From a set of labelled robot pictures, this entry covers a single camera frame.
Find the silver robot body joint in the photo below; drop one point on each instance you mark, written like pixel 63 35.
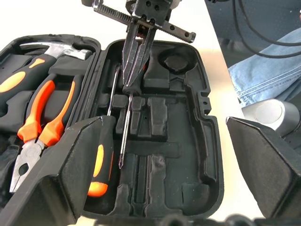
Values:
pixel 268 113

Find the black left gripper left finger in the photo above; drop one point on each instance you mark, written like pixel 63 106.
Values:
pixel 58 169

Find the black plastic tool case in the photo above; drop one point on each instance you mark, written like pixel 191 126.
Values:
pixel 178 131

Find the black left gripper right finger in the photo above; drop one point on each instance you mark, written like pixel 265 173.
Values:
pixel 263 164

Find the person's blue jeans leg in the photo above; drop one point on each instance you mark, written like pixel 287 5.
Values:
pixel 270 70

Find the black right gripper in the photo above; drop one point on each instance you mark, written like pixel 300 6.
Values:
pixel 152 11

